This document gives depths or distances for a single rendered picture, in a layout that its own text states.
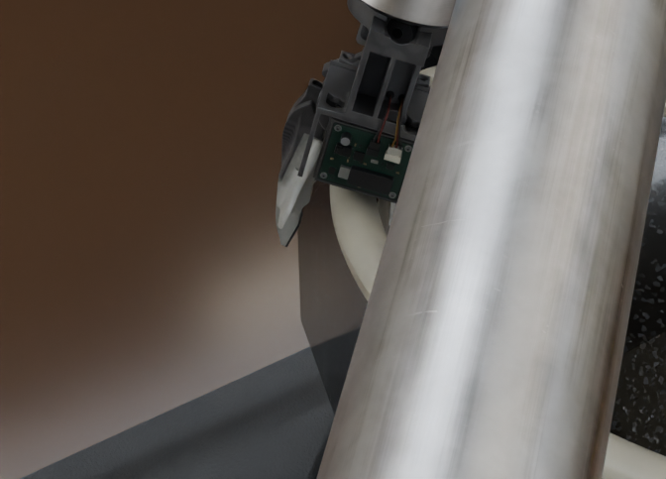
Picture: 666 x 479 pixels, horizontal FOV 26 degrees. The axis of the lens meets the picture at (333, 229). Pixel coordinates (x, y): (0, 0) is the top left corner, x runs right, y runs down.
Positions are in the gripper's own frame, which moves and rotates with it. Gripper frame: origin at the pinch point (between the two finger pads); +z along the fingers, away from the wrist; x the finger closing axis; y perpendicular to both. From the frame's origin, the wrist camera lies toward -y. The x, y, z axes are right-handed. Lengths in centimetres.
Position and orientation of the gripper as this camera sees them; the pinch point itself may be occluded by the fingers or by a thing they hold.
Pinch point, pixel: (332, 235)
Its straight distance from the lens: 100.7
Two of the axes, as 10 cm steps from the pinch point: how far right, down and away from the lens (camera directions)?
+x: 9.6, 2.8, 0.4
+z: -2.5, 7.8, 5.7
